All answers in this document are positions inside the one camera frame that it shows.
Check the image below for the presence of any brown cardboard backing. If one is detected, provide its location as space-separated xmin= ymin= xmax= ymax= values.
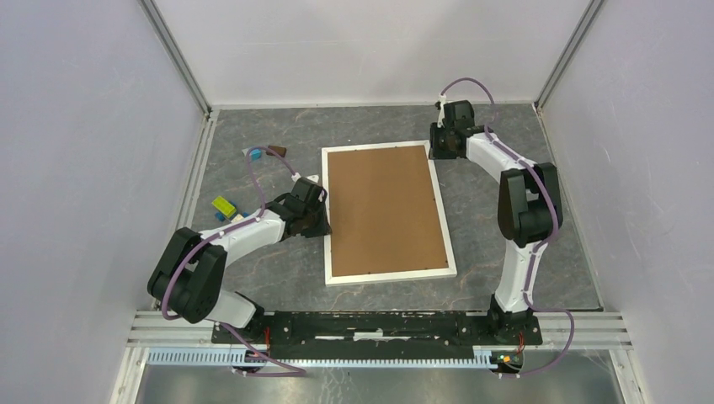
xmin=327 ymin=145 xmax=450 ymax=279

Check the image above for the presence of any white picture frame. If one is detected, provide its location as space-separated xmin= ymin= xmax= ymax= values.
xmin=321 ymin=140 xmax=458 ymax=287

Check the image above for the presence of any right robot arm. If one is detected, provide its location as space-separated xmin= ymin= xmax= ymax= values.
xmin=429 ymin=96 xmax=562 ymax=343

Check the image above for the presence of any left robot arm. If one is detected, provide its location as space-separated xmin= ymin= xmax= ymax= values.
xmin=147 ymin=177 xmax=331 ymax=343

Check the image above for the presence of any brown toy block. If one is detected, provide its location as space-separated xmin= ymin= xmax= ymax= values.
xmin=267 ymin=145 xmax=287 ymax=157

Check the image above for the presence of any toy brick car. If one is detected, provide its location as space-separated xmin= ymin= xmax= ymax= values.
xmin=211 ymin=196 xmax=248 ymax=223

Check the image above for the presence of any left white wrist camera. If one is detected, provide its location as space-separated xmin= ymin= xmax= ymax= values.
xmin=291 ymin=173 xmax=321 ymax=188

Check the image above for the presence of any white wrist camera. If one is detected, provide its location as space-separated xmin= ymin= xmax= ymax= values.
xmin=291 ymin=173 xmax=321 ymax=188
xmin=434 ymin=93 xmax=447 ymax=128

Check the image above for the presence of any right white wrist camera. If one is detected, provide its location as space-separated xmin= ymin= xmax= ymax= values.
xmin=434 ymin=93 xmax=447 ymax=128

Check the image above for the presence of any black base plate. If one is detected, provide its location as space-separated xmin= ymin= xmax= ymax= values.
xmin=238 ymin=311 xmax=543 ymax=360

